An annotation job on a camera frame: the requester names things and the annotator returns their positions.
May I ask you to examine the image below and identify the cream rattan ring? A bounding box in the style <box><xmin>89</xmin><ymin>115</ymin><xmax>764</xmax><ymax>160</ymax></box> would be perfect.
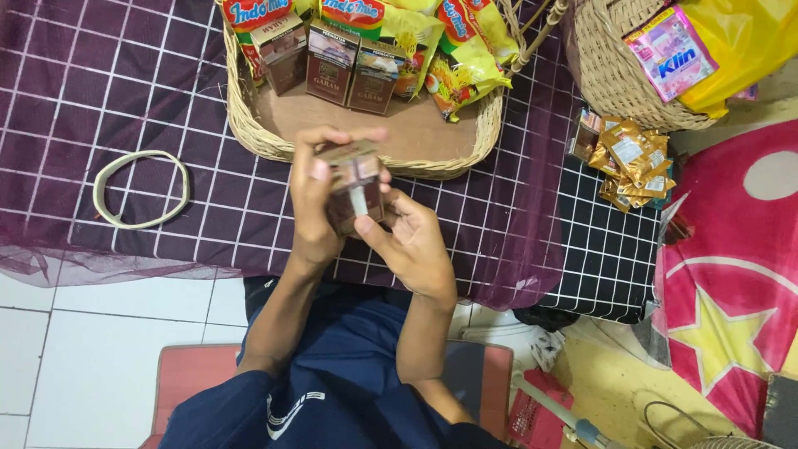
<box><xmin>92</xmin><ymin>150</ymin><xmax>192</xmax><ymax>230</ymax></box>

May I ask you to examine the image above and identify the person's left hand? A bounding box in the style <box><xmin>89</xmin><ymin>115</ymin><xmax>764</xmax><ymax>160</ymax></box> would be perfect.
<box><xmin>289</xmin><ymin>126</ymin><xmax>394</xmax><ymax>264</ymax></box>

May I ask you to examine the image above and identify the brown cigarette pack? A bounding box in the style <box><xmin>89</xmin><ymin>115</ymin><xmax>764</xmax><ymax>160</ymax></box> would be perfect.
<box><xmin>305</xmin><ymin>17</ymin><xmax>362</xmax><ymax>107</ymax></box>
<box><xmin>565</xmin><ymin>107</ymin><xmax>603</xmax><ymax>162</ymax></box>
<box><xmin>347</xmin><ymin>40</ymin><xmax>407</xmax><ymax>117</ymax></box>
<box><xmin>250</xmin><ymin>12</ymin><xmax>308</xmax><ymax>97</ymax></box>
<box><xmin>315</xmin><ymin>140</ymin><xmax>386</xmax><ymax>238</ymax></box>

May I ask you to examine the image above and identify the wicker tray basket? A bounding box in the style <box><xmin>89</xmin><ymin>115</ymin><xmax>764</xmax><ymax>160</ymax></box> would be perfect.
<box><xmin>215</xmin><ymin>0</ymin><xmax>571</xmax><ymax>182</ymax></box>

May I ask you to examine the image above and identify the yellow plastic bag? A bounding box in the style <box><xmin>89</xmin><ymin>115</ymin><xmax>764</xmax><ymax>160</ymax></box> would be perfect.
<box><xmin>676</xmin><ymin>0</ymin><xmax>798</xmax><ymax>120</ymax></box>

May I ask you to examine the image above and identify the person's navy shirt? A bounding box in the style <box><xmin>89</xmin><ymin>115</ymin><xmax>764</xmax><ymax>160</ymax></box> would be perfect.
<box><xmin>158</xmin><ymin>277</ymin><xmax>513</xmax><ymax>449</ymax></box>

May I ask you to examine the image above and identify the yellow red noodle packet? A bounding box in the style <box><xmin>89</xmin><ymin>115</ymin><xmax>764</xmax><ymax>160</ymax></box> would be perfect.
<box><xmin>221</xmin><ymin>0</ymin><xmax>298</xmax><ymax>86</ymax></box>
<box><xmin>436</xmin><ymin>0</ymin><xmax>520</xmax><ymax>67</ymax></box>
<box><xmin>425</xmin><ymin>52</ymin><xmax>512</xmax><ymax>123</ymax></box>
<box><xmin>318</xmin><ymin>0</ymin><xmax>388</xmax><ymax>42</ymax></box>
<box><xmin>380</xmin><ymin>9</ymin><xmax>445</xmax><ymax>101</ymax></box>

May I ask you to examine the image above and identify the person's right hand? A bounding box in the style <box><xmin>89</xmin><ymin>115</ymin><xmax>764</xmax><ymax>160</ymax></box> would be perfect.
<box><xmin>353</xmin><ymin>188</ymin><xmax>460</xmax><ymax>307</ymax></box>

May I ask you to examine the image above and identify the dark grey box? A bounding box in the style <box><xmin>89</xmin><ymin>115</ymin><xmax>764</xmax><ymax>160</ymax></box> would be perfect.
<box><xmin>762</xmin><ymin>372</ymin><xmax>798</xmax><ymax>449</ymax></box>

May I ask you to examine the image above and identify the black white grid cloth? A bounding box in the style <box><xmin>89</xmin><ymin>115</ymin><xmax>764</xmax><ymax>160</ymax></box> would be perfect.
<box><xmin>539</xmin><ymin>155</ymin><xmax>663</xmax><ymax>326</ymax></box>

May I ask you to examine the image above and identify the pink detergent sachet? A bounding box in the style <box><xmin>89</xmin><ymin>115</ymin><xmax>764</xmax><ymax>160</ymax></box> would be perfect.
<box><xmin>623</xmin><ymin>5</ymin><xmax>720</xmax><ymax>103</ymax></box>

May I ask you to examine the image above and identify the pile of gold coffee sachets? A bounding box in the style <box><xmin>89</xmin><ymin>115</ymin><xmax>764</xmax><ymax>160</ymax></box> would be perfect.
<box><xmin>587</xmin><ymin>115</ymin><xmax>678</xmax><ymax>215</ymax></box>

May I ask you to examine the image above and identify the maroon tulle fabric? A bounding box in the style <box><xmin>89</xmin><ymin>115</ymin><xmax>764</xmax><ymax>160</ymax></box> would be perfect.
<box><xmin>0</xmin><ymin>0</ymin><xmax>588</xmax><ymax>311</ymax></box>

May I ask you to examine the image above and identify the pink star blanket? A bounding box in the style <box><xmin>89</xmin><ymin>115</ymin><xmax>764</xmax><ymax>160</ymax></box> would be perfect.
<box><xmin>651</xmin><ymin>118</ymin><xmax>798</xmax><ymax>439</ymax></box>

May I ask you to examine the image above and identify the black cloth bundle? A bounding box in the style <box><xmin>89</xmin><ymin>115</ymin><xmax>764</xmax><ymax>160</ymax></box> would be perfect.
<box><xmin>512</xmin><ymin>305</ymin><xmax>581</xmax><ymax>333</ymax></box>

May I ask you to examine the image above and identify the white plastic bag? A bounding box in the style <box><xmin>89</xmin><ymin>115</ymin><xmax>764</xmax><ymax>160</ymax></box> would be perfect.
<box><xmin>460</xmin><ymin>321</ymin><xmax>566</xmax><ymax>373</ymax></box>

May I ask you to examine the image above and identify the wire fan grille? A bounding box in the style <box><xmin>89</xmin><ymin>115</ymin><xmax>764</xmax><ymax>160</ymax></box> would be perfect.
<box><xmin>686</xmin><ymin>434</ymin><xmax>783</xmax><ymax>449</ymax></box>

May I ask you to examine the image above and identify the black cable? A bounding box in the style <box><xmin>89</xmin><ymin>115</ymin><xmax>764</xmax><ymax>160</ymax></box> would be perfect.
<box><xmin>642</xmin><ymin>400</ymin><xmax>718</xmax><ymax>449</ymax></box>

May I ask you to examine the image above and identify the red stool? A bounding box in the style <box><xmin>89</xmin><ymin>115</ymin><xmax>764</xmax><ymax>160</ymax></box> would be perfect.
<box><xmin>140</xmin><ymin>342</ymin><xmax>516</xmax><ymax>449</ymax></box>

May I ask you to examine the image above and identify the round wicker basket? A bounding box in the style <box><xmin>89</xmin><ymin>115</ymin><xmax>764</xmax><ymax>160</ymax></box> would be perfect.
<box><xmin>570</xmin><ymin>0</ymin><xmax>719</xmax><ymax>132</ymax></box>

